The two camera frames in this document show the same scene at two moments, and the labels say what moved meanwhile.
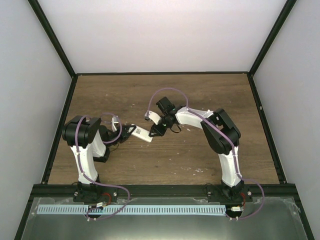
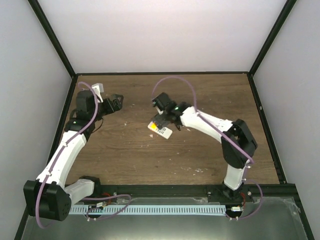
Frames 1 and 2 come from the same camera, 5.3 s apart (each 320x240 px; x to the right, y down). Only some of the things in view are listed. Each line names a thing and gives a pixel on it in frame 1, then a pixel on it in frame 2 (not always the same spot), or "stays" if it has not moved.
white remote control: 141,133 to 164,132
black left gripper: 124,134 to 118,106
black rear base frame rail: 163,73 stays
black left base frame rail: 47,167 stays
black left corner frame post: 43,18 stays
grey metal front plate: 266,218 stays
